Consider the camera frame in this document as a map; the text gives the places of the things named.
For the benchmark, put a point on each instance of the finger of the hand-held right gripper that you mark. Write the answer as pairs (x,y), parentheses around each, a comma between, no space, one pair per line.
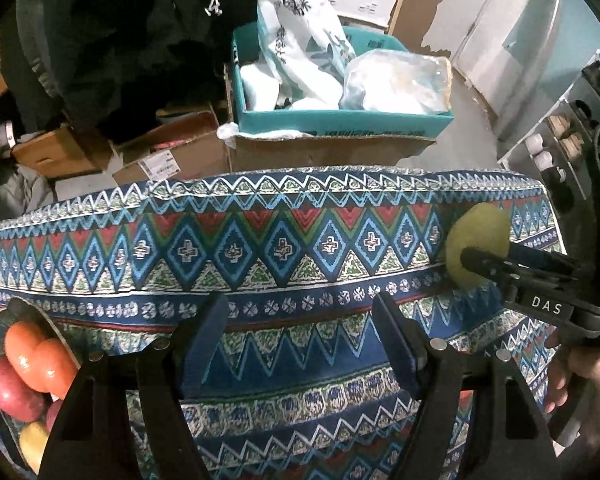
(490,262)
(545,257)

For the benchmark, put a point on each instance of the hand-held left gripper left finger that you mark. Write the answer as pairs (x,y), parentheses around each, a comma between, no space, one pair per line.
(210,332)

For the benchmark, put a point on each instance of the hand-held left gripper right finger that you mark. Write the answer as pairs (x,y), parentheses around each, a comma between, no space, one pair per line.
(395,342)

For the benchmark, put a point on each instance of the yellow-green pear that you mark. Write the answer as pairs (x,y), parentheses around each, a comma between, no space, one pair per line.
(480,225)
(34,442)

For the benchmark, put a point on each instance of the orange tangerine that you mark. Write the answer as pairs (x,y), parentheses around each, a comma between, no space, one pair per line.
(55,365)
(22,347)

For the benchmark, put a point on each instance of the bowl of fruit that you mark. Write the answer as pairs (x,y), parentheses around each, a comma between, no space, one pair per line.
(40,317)

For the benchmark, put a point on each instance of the red apple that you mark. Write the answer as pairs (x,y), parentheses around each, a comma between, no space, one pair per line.
(12,392)
(55,412)

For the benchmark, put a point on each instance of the blue patterned tablecloth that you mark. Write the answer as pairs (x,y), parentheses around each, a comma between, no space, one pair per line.
(290,240)

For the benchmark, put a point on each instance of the white rack with bottles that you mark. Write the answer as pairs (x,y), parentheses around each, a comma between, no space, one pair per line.
(550,135)

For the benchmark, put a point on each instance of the open labelled cardboard box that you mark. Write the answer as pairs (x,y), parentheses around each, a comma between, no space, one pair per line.
(180,150)

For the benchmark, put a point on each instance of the large brown cardboard box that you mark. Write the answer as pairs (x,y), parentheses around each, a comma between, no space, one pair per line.
(330,152)

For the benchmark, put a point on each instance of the clear plastic bag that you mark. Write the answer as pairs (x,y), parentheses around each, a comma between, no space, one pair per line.
(400,82)

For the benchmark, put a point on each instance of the teal cardboard box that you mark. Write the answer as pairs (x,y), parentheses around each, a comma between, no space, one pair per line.
(340,127)

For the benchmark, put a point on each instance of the white refrigerator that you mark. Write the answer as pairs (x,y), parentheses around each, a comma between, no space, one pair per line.
(510,40)

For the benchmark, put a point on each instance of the light grey cloth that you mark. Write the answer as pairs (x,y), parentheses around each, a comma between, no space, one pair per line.
(10,180)

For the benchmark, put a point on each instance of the white printed plastic bag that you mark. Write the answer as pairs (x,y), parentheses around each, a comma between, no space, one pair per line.
(300,25)

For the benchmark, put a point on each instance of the dark clothing pile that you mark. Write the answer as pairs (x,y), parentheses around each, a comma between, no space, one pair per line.
(130,35)

